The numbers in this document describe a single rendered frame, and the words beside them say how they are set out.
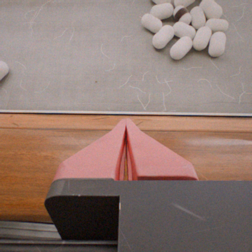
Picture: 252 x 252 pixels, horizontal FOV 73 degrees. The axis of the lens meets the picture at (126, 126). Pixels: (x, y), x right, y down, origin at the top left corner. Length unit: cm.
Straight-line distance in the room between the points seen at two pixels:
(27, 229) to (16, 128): 16
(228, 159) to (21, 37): 31
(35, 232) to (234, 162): 28
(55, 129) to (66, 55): 11
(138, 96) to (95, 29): 12
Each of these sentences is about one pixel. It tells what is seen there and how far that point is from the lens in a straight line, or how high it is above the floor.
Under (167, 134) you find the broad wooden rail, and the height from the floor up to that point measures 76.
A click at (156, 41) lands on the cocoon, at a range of 25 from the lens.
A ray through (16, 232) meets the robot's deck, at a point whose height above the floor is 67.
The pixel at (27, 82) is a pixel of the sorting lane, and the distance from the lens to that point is 27.
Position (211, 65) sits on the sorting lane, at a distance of 27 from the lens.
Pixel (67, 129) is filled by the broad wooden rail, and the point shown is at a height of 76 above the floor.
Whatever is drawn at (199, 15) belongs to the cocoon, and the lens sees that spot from 29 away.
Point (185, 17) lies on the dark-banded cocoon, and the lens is 28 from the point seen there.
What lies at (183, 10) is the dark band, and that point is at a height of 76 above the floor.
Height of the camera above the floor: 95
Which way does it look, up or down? 76 degrees down
